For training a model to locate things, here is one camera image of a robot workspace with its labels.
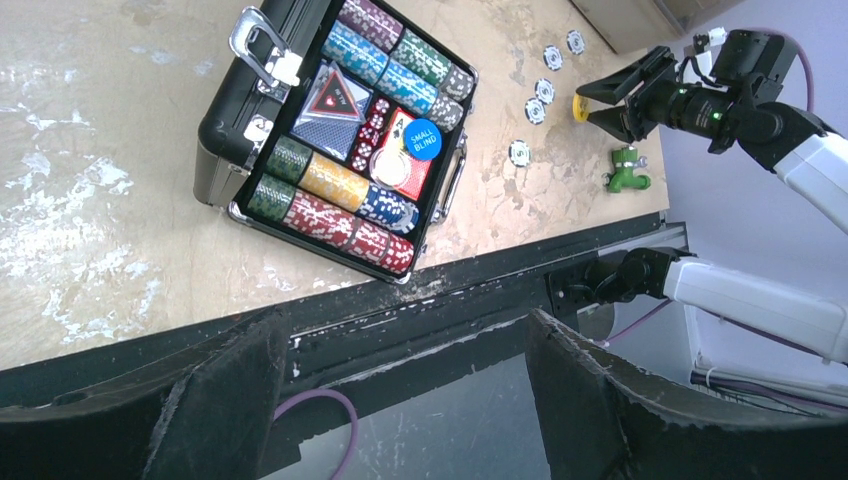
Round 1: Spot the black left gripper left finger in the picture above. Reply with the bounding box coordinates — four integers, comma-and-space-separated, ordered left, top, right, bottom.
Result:
1, 313, 292, 479

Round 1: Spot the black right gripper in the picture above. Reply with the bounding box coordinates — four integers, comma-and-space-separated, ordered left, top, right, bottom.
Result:
576, 29, 801, 153

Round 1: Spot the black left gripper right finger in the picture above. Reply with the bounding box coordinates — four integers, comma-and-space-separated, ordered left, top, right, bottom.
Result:
525, 309, 847, 479

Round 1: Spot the yellow big blind button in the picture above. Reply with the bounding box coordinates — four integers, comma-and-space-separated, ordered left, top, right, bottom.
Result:
572, 94, 591, 123

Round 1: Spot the white blue chip three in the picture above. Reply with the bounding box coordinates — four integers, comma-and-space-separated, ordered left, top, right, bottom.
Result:
535, 78, 556, 105

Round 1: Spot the white blue chip one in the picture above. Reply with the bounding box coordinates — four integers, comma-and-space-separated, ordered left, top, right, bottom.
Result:
566, 30, 586, 55

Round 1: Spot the white blue chip two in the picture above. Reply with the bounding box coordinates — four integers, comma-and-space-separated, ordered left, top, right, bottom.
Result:
543, 45, 564, 71

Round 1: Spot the white blue chip four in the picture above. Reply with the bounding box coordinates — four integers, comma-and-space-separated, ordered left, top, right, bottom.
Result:
524, 97, 546, 125

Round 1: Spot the white blue chip five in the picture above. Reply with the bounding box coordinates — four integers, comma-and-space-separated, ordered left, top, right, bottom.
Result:
508, 140, 532, 168

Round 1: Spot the blue small blind button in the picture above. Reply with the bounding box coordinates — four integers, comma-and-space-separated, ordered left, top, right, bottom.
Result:
403, 118, 443, 162

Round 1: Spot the black poker set case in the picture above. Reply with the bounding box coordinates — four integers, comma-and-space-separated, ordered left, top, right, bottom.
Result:
193, 1, 479, 284

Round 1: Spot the blue playing card deck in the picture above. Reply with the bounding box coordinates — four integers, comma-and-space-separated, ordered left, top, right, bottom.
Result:
290, 59, 372, 162

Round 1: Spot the red triangular all-in marker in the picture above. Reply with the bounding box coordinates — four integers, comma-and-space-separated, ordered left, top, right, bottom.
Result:
305, 63, 371, 123

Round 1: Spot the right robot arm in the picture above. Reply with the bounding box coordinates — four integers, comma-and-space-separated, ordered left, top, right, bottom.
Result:
548, 28, 847, 364

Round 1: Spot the green pipe valve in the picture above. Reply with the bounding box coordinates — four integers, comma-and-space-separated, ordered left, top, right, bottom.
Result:
604, 145, 651, 194

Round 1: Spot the red playing card deck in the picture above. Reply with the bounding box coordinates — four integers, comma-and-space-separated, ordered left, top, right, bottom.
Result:
372, 108, 431, 201

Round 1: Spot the green chip stack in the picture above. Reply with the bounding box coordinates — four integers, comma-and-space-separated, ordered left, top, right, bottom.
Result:
390, 29, 477, 134

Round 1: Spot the red chip stack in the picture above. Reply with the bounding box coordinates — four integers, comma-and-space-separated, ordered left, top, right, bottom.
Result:
282, 190, 414, 274

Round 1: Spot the dark blue chip stack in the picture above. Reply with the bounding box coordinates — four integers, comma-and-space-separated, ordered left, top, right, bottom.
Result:
355, 184, 420, 234

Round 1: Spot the red dice row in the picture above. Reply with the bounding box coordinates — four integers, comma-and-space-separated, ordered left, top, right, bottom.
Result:
350, 97, 391, 172

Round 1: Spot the purple chip stack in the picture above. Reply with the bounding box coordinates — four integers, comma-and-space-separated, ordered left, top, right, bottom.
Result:
338, 0, 404, 52

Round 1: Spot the yellow chip stack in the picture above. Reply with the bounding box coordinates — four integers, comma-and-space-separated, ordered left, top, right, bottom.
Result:
298, 152, 370, 213

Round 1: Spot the light blue chip stack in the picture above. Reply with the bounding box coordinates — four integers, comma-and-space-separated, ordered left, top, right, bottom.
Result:
321, 21, 438, 116

